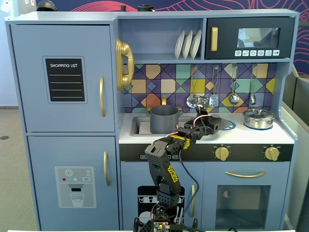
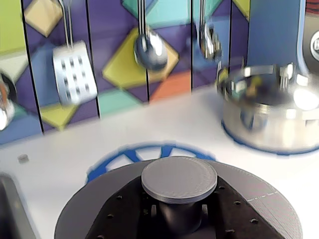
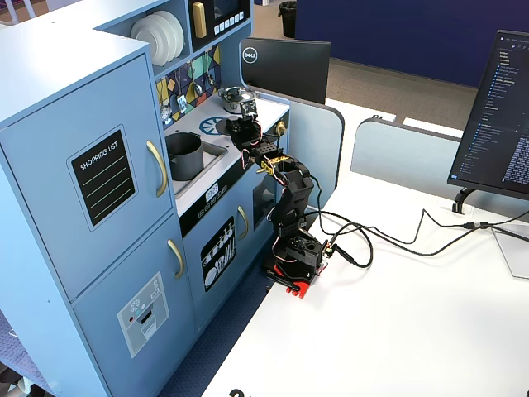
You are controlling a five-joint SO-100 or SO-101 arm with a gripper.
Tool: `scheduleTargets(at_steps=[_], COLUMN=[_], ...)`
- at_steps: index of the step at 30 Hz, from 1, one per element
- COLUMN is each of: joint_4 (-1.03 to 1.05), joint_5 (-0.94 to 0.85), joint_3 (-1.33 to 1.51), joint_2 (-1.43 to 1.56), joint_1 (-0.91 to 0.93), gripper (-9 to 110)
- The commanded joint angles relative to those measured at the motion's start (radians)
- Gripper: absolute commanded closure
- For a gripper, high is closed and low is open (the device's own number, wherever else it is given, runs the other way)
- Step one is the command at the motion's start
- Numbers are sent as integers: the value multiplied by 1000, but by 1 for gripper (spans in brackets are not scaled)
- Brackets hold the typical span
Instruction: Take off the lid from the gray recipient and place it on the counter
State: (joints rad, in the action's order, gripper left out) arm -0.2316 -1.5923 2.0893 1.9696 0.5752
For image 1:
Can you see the steel ladle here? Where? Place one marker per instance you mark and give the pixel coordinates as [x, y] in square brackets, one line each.
[233, 97]

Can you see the gold toy telephone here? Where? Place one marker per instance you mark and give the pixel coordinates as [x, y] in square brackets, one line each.
[124, 65]

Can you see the blue dishwasher door with sticker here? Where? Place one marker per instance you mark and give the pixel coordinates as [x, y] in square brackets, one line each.
[130, 183]

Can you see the steel slotted spatula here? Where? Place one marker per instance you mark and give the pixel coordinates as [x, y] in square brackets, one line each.
[214, 100]

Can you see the black microwave door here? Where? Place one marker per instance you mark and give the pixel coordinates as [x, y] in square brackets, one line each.
[227, 38]

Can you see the steel skimmer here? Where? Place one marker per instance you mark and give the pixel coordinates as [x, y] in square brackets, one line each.
[191, 101]

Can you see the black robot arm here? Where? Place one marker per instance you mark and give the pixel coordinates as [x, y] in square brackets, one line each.
[164, 174]

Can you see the white toy plate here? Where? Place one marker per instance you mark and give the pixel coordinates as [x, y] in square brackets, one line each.
[187, 44]
[179, 44]
[196, 44]

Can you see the blue oven door with window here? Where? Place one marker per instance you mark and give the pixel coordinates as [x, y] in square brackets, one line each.
[210, 205]

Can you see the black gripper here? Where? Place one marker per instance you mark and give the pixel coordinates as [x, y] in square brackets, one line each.
[214, 124]

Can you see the gray partition cabinet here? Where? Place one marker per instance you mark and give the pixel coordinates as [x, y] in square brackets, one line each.
[298, 120]

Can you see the black cylinder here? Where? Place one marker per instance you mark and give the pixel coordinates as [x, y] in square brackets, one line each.
[145, 8]

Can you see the small black peg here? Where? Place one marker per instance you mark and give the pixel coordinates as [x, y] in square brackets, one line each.
[123, 8]

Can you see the black rounded object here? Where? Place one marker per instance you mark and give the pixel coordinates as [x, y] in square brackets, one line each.
[46, 6]

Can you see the steel pot lid with knob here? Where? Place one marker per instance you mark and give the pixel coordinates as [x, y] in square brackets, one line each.
[258, 113]

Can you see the freezer door with dispenser print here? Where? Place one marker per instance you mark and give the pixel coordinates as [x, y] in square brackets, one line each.
[41, 181]

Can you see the robot controller board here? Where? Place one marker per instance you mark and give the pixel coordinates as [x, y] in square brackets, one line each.
[160, 226]

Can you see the blue toy kitchen body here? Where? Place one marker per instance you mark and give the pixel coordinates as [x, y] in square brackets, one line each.
[72, 19]

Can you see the gray sink basin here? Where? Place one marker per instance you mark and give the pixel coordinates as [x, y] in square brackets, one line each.
[141, 126]

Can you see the small steel spoon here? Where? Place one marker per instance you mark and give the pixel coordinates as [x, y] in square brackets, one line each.
[252, 97]

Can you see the gold stove knob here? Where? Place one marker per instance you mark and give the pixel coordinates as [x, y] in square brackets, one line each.
[222, 153]
[272, 153]

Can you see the fridge door with shopping list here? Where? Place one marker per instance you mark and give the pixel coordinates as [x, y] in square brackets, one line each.
[36, 84]

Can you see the shiny steel pot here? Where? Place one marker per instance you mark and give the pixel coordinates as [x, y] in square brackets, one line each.
[258, 122]

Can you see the gold faucet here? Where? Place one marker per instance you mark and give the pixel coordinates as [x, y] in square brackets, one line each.
[164, 100]

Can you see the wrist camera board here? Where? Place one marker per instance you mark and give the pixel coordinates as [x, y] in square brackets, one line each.
[202, 102]

